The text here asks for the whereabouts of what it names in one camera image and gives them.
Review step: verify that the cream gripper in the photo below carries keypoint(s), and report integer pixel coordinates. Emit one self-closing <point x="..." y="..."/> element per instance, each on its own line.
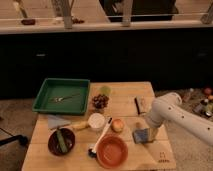
<point x="153" y="129"/>

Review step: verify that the blue sponge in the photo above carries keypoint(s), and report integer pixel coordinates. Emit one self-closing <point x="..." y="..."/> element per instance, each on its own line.
<point x="142" y="136"/>

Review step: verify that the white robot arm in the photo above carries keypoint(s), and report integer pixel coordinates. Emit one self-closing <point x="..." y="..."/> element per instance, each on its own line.
<point x="167" y="107"/>

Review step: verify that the green plastic tray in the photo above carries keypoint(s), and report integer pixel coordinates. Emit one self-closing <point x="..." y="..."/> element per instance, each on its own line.
<point x="62" y="87"/>

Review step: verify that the black brown eraser block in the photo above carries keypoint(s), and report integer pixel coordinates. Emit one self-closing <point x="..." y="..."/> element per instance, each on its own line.
<point x="141" y="105"/>

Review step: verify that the red apple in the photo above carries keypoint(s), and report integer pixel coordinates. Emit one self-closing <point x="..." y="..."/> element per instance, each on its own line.
<point x="117" y="125"/>

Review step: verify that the orange bowl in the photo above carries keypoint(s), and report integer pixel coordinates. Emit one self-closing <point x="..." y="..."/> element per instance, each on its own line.
<point x="112" y="151"/>

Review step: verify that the white cup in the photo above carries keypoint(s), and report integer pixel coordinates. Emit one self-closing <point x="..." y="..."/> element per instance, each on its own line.
<point x="96" y="121"/>

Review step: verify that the purple grapes bunch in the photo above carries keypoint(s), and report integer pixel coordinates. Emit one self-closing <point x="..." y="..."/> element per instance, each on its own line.
<point x="100" y="101"/>

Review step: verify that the green lime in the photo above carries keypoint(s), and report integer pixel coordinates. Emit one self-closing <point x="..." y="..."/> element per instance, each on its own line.
<point x="105" y="90"/>

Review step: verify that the white dish brush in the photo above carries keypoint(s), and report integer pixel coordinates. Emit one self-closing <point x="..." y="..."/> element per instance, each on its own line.
<point x="92" y="151"/>

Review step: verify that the yellow banana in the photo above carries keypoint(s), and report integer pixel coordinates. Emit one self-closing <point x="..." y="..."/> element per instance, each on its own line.
<point x="80" y="125"/>

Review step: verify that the green cucumber piece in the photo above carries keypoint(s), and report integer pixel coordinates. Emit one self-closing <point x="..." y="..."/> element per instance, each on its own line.
<point x="61" y="141"/>

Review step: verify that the dark brown bowl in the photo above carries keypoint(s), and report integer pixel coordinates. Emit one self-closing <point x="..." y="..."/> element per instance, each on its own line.
<point x="53" y="144"/>

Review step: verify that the grey cloth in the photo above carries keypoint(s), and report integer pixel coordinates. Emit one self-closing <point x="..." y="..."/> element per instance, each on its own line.
<point x="55" y="122"/>

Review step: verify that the metal fork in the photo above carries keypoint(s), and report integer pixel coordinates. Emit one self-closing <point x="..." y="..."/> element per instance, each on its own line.
<point x="59" y="99"/>

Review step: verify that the black chair base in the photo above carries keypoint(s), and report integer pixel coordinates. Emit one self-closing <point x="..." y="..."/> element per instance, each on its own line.
<point x="23" y="140"/>

